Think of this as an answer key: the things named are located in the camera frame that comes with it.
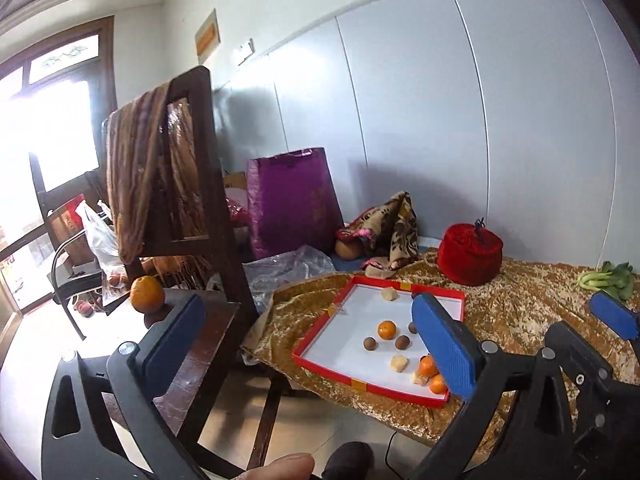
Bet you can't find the orange mandarin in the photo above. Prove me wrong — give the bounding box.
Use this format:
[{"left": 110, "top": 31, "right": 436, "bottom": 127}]
[
  {"left": 428, "top": 374, "right": 448, "bottom": 394},
  {"left": 418, "top": 354, "right": 439, "bottom": 379},
  {"left": 376, "top": 320, "right": 397, "bottom": 340},
  {"left": 129, "top": 275, "right": 165, "bottom": 314}
]

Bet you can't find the pale taro chunk hexagonal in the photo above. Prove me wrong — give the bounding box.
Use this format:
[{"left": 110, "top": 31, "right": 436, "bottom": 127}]
[{"left": 381, "top": 287, "right": 398, "bottom": 301}]

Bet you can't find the pale taro chunk cube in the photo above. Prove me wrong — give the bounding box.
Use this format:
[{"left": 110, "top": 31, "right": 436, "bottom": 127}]
[{"left": 412, "top": 372, "right": 430, "bottom": 386}]

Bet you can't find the person's left hand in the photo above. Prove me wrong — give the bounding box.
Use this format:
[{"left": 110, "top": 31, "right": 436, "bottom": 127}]
[{"left": 235, "top": 453, "right": 314, "bottom": 480}]

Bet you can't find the green bok choy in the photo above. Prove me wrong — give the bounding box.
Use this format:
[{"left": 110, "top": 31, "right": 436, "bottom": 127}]
[{"left": 576, "top": 261, "right": 634, "bottom": 302}]

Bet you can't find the golden brown velvet cloth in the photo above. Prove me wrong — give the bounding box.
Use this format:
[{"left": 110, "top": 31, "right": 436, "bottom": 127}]
[{"left": 243, "top": 258, "right": 639, "bottom": 444}]

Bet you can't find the orange mandarin on chair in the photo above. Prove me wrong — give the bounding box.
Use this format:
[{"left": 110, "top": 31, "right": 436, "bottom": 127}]
[{"left": 129, "top": 275, "right": 165, "bottom": 314}]

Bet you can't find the black metal chair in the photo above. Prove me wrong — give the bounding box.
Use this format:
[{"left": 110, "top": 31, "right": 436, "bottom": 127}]
[{"left": 40, "top": 169, "right": 129, "bottom": 339}]

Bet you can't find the red white box tray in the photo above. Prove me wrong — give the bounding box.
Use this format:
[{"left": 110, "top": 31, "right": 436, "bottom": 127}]
[{"left": 292, "top": 275, "right": 465, "bottom": 408}]

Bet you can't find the white plastic bag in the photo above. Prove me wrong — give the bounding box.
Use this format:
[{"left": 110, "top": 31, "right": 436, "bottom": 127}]
[{"left": 76, "top": 200, "right": 125, "bottom": 275}]

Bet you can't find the dark wooden chair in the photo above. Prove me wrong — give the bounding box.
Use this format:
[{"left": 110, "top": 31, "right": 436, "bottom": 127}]
[{"left": 125, "top": 66, "right": 257, "bottom": 479}]

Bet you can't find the floral brown patterned cloth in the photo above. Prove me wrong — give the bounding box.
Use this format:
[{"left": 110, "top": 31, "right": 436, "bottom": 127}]
[{"left": 334, "top": 191, "right": 419, "bottom": 278}]

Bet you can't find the clear plastic bag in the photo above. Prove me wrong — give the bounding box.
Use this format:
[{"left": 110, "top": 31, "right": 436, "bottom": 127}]
[{"left": 243, "top": 245, "right": 335, "bottom": 314}]

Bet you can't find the brown striped scarf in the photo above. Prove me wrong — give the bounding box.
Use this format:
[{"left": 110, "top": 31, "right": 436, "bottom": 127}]
[{"left": 104, "top": 79, "right": 224, "bottom": 266}]

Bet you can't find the purple gift bag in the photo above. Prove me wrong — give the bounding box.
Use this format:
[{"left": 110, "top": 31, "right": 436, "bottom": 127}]
[{"left": 246, "top": 148, "right": 344, "bottom": 259}]

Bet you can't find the red velvet drawstring pouch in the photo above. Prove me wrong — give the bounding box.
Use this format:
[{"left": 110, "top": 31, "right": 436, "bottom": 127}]
[{"left": 437, "top": 218, "right": 503, "bottom": 286}]

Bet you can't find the window with wooden frame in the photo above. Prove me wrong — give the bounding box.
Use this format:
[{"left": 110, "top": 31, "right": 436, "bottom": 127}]
[{"left": 1, "top": 18, "right": 116, "bottom": 351}]

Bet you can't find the wall picture frame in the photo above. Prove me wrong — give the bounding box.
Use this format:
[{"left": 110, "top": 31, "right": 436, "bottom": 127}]
[{"left": 195, "top": 9, "right": 220, "bottom": 64}]

